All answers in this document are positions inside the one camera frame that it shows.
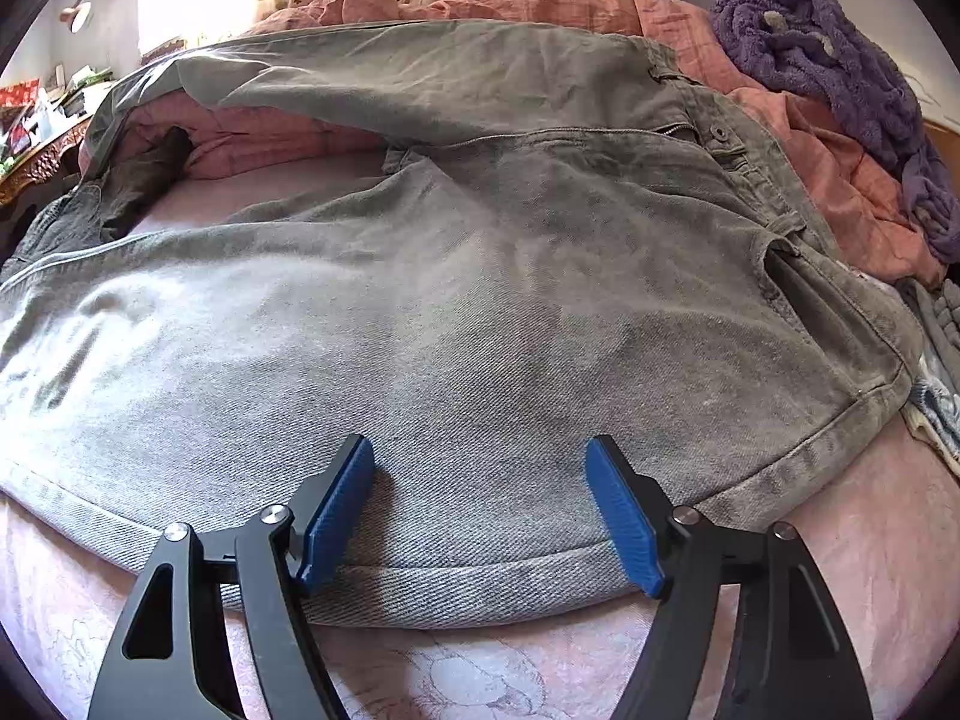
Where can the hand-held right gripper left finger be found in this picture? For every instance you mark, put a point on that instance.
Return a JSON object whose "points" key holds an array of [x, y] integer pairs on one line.
{"points": [[337, 517]]}

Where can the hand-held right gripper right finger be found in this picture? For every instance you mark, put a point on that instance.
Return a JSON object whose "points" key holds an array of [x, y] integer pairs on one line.
{"points": [[622, 517]]}

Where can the grey denim pants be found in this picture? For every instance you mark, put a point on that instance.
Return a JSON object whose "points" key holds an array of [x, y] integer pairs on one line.
{"points": [[450, 315]]}

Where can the dark grey cloth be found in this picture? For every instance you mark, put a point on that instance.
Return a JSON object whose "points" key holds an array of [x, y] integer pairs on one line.
{"points": [[142, 180]]}

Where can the pink floral bed sheet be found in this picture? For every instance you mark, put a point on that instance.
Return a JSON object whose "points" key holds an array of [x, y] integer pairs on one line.
{"points": [[487, 675]]}

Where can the light blue printed cloth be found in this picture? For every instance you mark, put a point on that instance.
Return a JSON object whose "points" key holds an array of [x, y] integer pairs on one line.
{"points": [[937, 412]]}

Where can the grey knitted cloth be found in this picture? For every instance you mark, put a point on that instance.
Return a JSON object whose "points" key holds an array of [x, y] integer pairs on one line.
{"points": [[937, 322]]}

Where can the pink quilt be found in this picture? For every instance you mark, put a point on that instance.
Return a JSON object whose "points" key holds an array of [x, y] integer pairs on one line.
{"points": [[825, 187]]}

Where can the carved wooden desk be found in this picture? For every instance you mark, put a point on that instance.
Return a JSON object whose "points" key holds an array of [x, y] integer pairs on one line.
{"points": [[45, 161]]}

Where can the stack of books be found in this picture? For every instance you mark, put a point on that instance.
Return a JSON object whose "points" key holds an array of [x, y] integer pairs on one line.
{"points": [[82, 90]]}

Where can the purple fluffy blanket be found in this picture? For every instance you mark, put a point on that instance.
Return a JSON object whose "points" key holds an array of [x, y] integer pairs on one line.
{"points": [[810, 37]]}

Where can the red box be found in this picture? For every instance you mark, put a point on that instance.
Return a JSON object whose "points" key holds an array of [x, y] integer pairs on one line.
{"points": [[16, 97]]}

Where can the wooden headboard with cream frame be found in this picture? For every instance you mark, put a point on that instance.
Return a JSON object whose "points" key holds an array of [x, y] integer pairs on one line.
{"points": [[946, 146]]}

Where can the pink wall lamp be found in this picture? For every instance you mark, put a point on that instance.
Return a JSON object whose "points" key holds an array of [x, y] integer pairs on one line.
{"points": [[77, 15]]}

